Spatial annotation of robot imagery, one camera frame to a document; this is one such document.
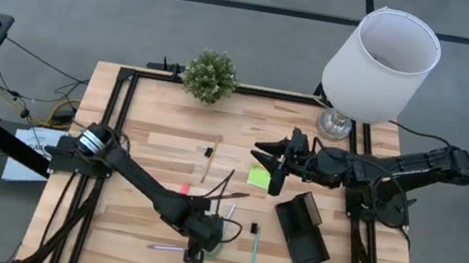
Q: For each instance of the black mesh desk organizer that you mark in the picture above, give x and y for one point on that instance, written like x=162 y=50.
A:
x=302 y=243

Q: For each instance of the black aluminium table frame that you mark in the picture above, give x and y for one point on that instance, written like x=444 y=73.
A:
x=278 y=96

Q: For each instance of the yellow pencil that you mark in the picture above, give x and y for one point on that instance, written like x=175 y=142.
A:
x=212 y=156

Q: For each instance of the purple pen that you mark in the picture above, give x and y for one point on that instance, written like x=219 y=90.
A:
x=165 y=248

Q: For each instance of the white paper sheet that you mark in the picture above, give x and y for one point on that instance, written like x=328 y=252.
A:
x=30 y=140

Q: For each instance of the pink eraser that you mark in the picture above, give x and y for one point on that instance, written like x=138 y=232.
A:
x=185 y=188

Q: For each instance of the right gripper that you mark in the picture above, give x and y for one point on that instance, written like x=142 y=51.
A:
x=300 y=154

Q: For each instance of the small green potted plant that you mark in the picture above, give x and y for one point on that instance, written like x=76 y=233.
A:
x=210 y=77

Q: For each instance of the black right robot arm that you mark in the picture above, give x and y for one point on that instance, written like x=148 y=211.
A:
x=400 y=166

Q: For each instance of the green sticky note pad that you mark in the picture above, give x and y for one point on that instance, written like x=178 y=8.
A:
x=259 y=178

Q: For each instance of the white shade table lamp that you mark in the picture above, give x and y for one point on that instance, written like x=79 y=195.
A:
x=377 y=79

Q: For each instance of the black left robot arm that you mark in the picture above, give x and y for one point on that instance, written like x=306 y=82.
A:
x=144 y=183

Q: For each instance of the metal tweezers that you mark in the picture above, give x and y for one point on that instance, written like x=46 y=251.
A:
x=254 y=227

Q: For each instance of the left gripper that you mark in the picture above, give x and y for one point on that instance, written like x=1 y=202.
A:
x=203 y=231

